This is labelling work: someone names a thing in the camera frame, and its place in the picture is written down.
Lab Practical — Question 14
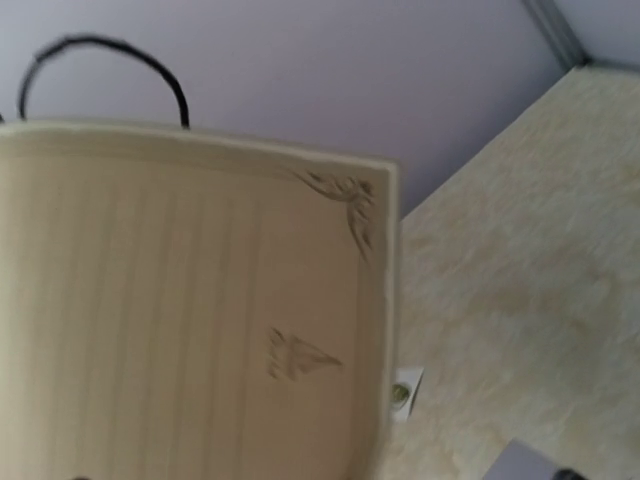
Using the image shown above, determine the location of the beige letter paper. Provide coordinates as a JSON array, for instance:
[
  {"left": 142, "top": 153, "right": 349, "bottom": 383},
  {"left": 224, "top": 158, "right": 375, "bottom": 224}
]
[{"left": 1, "top": 122, "right": 399, "bottom": 479}]

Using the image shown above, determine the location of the right aluminium frame post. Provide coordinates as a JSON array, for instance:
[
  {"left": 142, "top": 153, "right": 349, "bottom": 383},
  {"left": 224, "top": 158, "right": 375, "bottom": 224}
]
[{"left": 519, "top": 0, "right": 640, "bottom": 71}]

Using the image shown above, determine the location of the grey envelope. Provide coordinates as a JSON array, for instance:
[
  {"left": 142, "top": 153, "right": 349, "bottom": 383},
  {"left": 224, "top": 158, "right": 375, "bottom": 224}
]
[{"left": 482, "top": 437, "right": 640, "bottom": 480}]

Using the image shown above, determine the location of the sticker sheet with seals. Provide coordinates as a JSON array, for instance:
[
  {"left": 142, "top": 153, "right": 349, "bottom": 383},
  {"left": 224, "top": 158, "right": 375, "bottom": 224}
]
[{"left": 391, "top": 367, "right": 424, "bottom": 422}]

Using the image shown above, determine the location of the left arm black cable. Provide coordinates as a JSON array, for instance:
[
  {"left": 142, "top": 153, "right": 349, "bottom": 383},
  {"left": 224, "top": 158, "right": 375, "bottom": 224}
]
[{"left": 17, "top": 33, "right": 192, "bottom": 130}]

